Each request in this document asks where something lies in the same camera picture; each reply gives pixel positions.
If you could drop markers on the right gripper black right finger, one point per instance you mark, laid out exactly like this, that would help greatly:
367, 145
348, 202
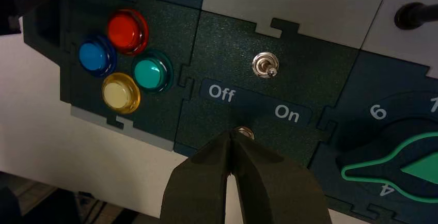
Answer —
273, 191

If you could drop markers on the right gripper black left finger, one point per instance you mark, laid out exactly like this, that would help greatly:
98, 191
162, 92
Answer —
198, 188

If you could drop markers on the metal toggle switch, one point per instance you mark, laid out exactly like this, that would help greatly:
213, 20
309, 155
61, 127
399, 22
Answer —
247, 132
264, 66

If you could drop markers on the dark rotary knob green pointer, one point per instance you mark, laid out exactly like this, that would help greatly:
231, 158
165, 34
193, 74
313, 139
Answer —
376, 167

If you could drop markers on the yellow round push button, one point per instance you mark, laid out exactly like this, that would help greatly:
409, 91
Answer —
118, 94

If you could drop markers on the green round push button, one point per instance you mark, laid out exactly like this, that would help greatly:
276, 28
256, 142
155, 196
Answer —
149, 73

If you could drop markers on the dark teal grey control box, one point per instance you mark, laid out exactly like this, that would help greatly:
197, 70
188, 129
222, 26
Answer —
226, 41

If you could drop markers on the blue round push button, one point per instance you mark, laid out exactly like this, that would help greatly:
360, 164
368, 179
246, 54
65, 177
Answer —
93, 55

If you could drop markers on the red round push button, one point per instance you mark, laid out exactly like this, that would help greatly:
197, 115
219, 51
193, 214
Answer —
124, 31

